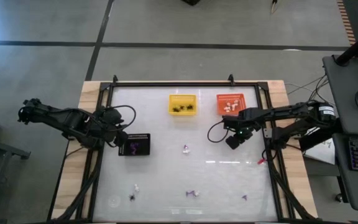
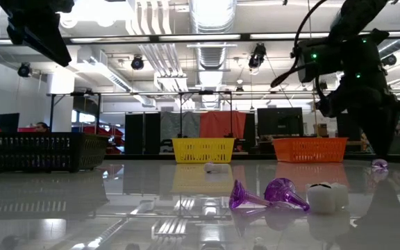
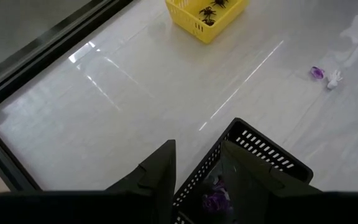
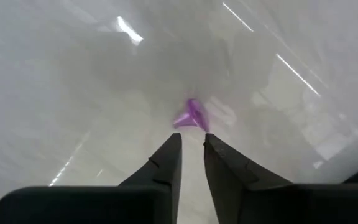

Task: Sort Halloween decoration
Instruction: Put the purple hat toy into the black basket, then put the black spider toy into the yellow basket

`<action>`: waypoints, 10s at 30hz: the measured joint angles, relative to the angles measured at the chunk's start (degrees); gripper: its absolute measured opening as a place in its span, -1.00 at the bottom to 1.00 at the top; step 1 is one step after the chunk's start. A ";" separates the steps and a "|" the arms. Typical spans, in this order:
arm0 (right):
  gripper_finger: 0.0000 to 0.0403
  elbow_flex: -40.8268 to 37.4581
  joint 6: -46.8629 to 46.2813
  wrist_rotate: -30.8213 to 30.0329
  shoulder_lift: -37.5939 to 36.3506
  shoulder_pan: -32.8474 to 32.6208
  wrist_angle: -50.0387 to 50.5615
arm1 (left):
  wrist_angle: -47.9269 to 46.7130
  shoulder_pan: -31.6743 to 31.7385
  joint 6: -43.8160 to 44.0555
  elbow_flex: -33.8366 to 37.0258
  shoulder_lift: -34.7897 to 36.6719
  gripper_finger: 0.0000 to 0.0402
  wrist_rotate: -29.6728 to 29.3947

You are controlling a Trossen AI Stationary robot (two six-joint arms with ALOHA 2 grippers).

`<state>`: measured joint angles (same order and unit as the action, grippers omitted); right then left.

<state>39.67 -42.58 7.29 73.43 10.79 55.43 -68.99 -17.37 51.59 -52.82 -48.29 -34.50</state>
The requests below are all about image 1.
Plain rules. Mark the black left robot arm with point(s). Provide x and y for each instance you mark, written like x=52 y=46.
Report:
x=67 y=120

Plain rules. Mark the black floor object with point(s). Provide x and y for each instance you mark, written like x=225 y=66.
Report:
x=191 y=2

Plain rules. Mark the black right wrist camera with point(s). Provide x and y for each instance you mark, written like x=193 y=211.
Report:
x=233 y=143

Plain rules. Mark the black desk support bar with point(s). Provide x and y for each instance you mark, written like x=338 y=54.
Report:
x=315 y=141

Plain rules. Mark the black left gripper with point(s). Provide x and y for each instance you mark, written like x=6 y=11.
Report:
x=110 y=124

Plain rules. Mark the black aluminium rig frame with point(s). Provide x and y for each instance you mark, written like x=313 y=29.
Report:
x=197 y=84

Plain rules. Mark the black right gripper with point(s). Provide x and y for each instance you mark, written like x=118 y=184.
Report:
x=242 y=121

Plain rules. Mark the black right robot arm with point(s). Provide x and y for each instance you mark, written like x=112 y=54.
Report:
x=284 y=111

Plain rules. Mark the yellow plastic basket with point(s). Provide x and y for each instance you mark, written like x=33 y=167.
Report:
x=180 y=101

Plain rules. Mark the black plastic basket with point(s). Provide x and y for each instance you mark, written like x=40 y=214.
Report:
x=144 y=152

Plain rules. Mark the small black toy spider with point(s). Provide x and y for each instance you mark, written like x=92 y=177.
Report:
x=176 y=109
x=182 y=107
x=190 y=107
x=131 y=197

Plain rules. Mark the white paper sheet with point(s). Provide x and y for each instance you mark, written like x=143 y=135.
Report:
x=323 y=154

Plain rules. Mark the orange plastic basket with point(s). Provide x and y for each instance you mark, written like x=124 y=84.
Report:
x=242 y=110

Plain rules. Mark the black diagonal pole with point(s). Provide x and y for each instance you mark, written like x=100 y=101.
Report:
x=357 y=46

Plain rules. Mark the desk caster wheel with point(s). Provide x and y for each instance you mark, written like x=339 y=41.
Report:
x=339 y=198

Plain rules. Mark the silver metal bracket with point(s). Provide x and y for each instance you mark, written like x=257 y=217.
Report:
x=267 y=133

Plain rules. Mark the yellowish floor tool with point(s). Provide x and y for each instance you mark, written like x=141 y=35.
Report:
x=274 y=6

